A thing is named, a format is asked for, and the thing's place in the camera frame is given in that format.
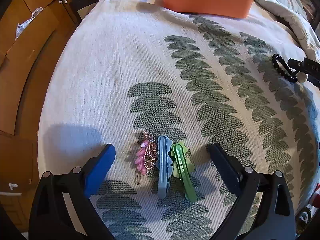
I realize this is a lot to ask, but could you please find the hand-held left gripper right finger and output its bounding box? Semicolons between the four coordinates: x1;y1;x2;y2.
207;142;297;240

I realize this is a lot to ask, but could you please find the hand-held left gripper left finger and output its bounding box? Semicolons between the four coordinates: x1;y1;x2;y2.
28;144;116;240

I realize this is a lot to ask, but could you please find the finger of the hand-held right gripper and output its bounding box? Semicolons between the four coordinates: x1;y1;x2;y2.
287;57;320;88

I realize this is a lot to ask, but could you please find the black bead bracelet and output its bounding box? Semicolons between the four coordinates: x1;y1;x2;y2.
272;53;299;83

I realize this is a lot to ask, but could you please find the green wavy hair clip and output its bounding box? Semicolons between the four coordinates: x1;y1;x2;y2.
170;141;197;203

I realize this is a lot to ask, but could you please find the pink jewelled hair clip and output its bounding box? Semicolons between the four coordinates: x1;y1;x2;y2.
135;131;158;184

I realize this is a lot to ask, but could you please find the blue wavy hair clip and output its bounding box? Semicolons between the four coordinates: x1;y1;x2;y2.
155;135;173;199

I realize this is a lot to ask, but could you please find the light blue printed quilt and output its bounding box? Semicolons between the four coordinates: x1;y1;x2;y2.
230;0;320;63

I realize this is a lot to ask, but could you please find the leaf-print bed cover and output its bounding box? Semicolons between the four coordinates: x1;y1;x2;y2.
37;0;320;240

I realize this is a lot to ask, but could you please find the wooden wardrobe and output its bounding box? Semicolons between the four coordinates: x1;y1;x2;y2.
0;0;83;233

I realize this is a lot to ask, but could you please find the plastic bag in drawer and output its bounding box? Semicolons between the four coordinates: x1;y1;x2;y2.
16;7;44;39

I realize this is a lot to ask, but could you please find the dark nightstand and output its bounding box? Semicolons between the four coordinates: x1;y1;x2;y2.
70;0;105;20

